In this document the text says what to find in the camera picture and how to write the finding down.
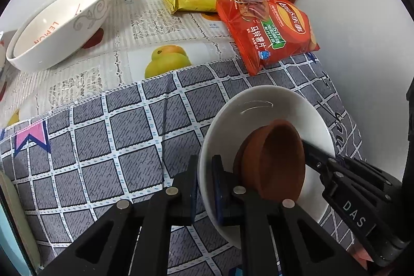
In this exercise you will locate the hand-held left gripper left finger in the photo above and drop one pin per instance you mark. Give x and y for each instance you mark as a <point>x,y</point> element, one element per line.
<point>193,192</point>

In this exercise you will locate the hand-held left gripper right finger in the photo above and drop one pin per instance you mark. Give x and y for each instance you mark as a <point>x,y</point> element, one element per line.
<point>218,195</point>

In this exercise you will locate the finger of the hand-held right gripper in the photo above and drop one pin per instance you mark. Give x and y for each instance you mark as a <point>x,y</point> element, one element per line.
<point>318,158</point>

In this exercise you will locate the small brown bowl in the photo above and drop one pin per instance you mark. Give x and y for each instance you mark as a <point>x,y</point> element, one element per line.
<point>278,159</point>

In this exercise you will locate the white patterned bowl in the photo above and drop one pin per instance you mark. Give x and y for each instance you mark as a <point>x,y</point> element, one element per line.
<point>258,108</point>

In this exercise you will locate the blue square plate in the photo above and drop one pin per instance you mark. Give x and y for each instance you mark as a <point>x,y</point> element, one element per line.
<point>8,247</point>

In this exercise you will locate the grey checked tablecloth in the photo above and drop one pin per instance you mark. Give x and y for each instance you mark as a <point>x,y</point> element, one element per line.
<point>129,133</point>

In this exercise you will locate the red chips bag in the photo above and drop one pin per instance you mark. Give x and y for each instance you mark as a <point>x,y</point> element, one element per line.
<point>268,33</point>

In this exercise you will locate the fruit printed table cover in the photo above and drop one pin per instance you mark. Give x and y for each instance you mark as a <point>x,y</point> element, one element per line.
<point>97,69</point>

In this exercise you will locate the large white bowl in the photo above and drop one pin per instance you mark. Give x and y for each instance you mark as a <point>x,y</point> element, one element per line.
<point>81,28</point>

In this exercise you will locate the white fruit print bowl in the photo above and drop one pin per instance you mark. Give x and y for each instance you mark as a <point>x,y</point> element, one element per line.
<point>45,27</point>

